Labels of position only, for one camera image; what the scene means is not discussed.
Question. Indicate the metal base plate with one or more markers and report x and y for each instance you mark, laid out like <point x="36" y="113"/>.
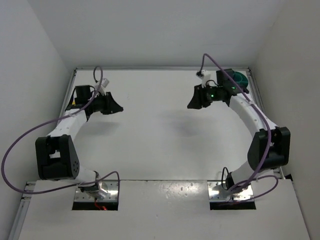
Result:
<point x="110" y="188"/>
<point x="217" y="193"/>

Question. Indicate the teal divided round container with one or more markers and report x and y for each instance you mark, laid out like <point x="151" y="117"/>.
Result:
<point x="240" y="79"/>

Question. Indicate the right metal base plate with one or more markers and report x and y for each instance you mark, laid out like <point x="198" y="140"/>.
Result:
<point x="217" y="193"/>

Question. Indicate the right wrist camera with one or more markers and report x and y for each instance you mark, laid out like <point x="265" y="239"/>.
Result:
<point x="205" y="76"/>

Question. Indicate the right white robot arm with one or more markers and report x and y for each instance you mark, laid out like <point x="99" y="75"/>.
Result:
<point x="270" y="146"/>

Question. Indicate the aluminium frame rail left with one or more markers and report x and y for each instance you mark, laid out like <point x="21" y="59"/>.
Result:
<point x="20" y="217"/>

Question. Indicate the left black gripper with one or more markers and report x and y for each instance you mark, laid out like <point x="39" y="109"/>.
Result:
<point x="107" y="102"/>

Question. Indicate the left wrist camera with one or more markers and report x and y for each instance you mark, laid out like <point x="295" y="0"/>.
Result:
<point x="103" y="82"/>

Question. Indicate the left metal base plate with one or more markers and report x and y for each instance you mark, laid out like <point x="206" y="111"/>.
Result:
<point x="110" y="188"/>

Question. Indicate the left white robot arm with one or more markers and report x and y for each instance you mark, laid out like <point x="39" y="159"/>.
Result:
<point x="56" y="155"/>

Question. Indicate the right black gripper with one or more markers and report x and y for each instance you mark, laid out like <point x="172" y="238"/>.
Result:
<point x="200" y="95"/>

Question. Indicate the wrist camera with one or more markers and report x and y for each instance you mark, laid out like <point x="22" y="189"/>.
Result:
<point x="205" y="76"/>
<point x="103" y="82"/>

